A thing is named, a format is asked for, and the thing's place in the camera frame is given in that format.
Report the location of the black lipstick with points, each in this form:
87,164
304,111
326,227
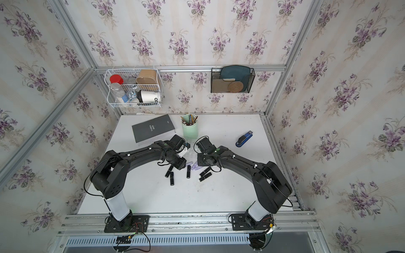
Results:
188,171
205,176
169,171
172,182
207,170

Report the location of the red lidded jar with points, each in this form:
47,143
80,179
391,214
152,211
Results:
116,79

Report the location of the dark grey notebook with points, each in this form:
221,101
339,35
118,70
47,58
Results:
153,128

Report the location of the blue black stapler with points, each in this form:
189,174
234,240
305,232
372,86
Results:
243,139

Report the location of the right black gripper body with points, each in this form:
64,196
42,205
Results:
202,159

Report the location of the white cylindrical cup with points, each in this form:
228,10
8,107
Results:
148,96

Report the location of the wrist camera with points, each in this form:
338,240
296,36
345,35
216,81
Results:
179,144
205,146

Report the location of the clear plastic bottle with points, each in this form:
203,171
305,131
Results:
119,93

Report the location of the black mesh wall organizer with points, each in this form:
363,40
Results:
220,86

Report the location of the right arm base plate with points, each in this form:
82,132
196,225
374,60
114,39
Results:
244,222

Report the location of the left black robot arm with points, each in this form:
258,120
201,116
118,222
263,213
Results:
109,176

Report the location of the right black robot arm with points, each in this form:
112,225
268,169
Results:
271,186

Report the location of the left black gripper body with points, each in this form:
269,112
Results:
178,162

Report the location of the teal plate in organizer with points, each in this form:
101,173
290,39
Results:
238,73

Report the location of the clear acrylic lipstick organizer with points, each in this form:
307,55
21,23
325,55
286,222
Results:
189,154

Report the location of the green pen cup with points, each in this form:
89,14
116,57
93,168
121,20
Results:
189,126

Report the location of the round woven coaster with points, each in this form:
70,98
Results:
235,87

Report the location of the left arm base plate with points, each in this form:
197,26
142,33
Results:
130,224

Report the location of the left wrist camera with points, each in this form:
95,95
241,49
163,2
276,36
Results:
179,144

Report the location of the white wire wall basket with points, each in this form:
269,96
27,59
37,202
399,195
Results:
131,88

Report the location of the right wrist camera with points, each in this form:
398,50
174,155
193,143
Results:
205,146

